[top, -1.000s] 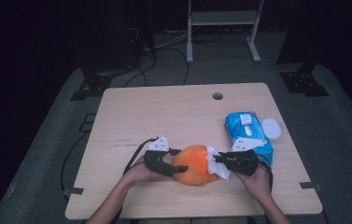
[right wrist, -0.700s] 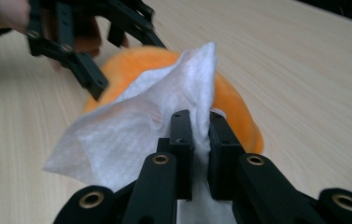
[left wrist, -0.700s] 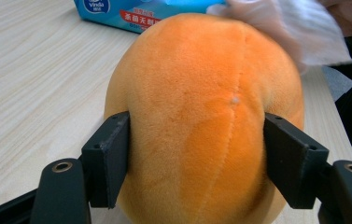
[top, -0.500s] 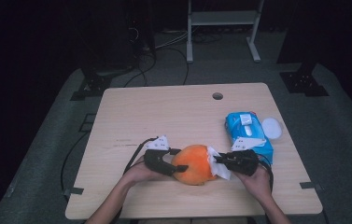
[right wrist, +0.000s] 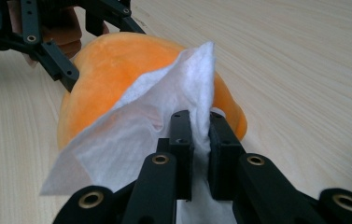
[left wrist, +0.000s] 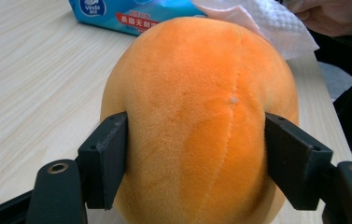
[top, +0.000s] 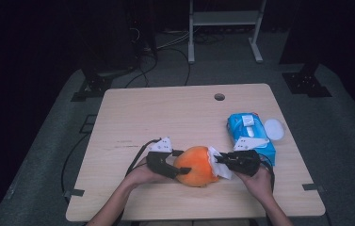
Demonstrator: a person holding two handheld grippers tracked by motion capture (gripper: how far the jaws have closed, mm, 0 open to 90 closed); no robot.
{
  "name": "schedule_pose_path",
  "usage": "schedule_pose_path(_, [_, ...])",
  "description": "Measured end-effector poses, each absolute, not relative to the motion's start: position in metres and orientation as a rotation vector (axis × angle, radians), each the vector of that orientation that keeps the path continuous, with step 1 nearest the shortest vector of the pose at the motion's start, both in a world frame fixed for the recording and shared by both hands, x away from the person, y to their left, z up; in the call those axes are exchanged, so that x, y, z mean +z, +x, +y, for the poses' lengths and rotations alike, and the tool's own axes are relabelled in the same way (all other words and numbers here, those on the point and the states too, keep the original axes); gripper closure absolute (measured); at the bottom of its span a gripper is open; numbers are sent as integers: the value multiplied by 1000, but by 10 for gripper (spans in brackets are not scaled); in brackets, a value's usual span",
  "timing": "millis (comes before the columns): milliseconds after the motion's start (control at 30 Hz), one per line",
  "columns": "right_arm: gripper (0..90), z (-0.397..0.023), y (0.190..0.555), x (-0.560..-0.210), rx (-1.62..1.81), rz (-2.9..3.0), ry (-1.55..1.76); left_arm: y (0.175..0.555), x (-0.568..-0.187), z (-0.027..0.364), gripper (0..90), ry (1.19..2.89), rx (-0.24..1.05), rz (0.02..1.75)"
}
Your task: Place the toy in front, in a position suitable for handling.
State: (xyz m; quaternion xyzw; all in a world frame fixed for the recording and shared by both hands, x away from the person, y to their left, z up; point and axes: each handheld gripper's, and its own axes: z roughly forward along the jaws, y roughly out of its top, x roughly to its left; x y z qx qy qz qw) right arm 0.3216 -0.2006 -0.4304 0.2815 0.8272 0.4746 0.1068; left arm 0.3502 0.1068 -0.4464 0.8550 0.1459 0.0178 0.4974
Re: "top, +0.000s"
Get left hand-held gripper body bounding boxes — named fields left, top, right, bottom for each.
left=145, top=136, right=183, bottom=180

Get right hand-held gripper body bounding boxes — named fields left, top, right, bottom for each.
left=226, top=137, right=270, bottom=178

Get white wet wipe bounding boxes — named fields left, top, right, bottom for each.
left=207, top=145, right=234, bottom=181

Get orange plush toy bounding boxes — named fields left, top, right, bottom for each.
left=173, top=145, right=220, bottom=188

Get blue wet wipe pack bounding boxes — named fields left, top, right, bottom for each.
left=226, top=112, right=286, bottom=168

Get person's right hand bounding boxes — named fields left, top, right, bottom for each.
left=232, top=167, right=276, bottom=202

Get person's left hand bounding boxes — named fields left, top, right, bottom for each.
left=123, top=155, right=170, bottom=190

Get black tape strip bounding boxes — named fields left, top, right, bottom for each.
left=301, top=183, right=326, bottom=193
left=63, top=188, right=86, bottom=199

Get black tape floor outline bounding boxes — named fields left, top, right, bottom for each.
left=78, top=114, right=99, bottom=135

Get black stand base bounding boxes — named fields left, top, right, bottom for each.
left=71, top=67, right=141, bottom=103
left=282, top=61, right=333, bottom=98

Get white metal stand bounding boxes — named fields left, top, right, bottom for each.
left=187, top=0, right=267, bottom=65

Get left hand-held gripper cable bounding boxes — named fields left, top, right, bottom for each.
left=124, top=137, right=162, bottom=177

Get hand-held gripper cable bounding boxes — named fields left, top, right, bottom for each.
left=124, top=137, right=162, bottom=177
left=258, top=153, right=276, bottom=192

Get right hand-held gripper cable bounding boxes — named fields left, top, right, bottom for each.
left=258, top=153, right=276, bottom=192

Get thin black floor cable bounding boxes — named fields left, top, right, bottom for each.
left=59, top=133, right=91, bottom=202

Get white floor cables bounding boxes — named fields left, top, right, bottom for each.
left=156, top=30, right=192, bottom=51

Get coiled black cable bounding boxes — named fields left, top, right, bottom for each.
left=193, top=30, right=226, bottom=45

